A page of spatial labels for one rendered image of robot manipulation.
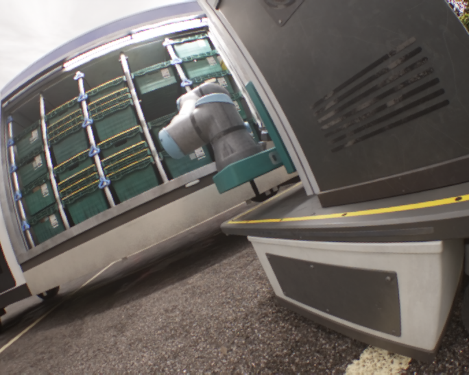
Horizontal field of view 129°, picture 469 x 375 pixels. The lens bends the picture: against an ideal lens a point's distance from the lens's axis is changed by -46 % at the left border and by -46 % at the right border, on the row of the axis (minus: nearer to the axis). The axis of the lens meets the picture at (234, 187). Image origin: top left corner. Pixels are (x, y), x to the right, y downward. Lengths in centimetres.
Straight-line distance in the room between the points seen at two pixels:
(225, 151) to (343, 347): 58
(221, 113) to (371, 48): 45
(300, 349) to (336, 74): 57
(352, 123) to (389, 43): 12
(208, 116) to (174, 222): 93
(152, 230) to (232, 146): 99
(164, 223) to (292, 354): 113
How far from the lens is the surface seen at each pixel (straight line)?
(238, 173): 53
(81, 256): 163
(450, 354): 50
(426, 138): 28
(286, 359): 56
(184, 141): 64
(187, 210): 141
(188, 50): 219
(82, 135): 190
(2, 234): 229
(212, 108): 62
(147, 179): 161
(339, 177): 35
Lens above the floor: 42
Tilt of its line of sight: level
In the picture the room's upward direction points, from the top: 25 degrees counter-clockwise
